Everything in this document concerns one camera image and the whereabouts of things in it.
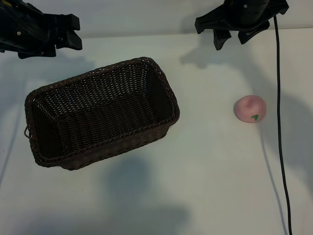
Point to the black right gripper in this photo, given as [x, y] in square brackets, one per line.
[244, 14]

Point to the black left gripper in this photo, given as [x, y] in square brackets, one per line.
[24, 27]

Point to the pink toy peach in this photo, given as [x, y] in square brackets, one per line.
[247, 107]

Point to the dark brown wicker basket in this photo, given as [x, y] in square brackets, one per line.
[102, 110]

